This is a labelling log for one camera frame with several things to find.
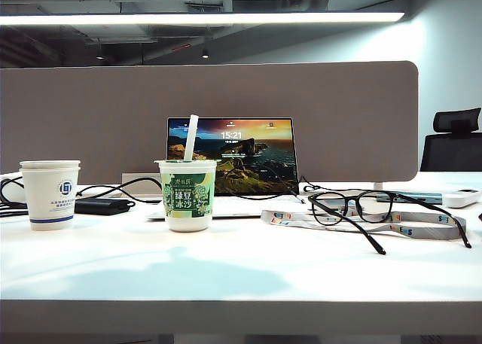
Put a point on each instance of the beige fabric desk divider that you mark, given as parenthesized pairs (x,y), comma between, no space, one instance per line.
(113,114)

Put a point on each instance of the white laptop with landscape wallpaper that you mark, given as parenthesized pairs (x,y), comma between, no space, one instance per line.
(244,156)

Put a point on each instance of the white drinking straw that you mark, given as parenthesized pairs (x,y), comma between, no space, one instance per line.
(191,137)

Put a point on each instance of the green printed drink cup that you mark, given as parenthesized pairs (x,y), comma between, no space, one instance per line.
(188,218)

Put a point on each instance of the hanging ceiling spotlight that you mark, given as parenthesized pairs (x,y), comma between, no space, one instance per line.
(205,54)

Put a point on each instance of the black power adapter brick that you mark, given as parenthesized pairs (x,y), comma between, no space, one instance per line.
(98,206)

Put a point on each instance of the long linear ceiling light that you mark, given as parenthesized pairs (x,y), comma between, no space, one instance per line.
(188,18)

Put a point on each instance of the black round eyeglasses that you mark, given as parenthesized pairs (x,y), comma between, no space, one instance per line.
(379,249)

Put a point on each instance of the blue grey usb hub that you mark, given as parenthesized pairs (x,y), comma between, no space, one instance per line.
(418,199)

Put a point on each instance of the plain white paper cup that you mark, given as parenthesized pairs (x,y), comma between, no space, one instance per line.
(49,164)

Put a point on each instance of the white paper cup blue logo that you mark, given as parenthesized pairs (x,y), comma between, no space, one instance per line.
(45,197)

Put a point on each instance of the black mesh office chair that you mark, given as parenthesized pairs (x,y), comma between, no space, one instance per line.
(452,152)

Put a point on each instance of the white divider bracket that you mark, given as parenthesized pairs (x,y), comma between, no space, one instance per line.
(378,186)

